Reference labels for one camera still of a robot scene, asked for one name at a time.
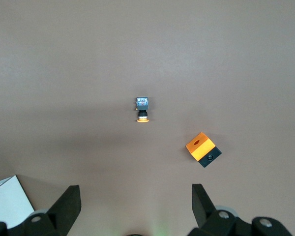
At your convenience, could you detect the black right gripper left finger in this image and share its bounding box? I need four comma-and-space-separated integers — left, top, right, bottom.
0, 184, 82, 236

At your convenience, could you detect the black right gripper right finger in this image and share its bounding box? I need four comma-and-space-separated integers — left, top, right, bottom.
188, 183, 293, 236

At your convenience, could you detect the white drawer cabinet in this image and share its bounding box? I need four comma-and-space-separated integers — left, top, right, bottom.
0, 174, 35, 228

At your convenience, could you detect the yellow-capped push button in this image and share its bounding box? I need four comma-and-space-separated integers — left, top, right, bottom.
133, 97, 150, 123

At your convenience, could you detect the orange and black switch box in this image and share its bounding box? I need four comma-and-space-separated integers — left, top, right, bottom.
185, 132, 223, 169

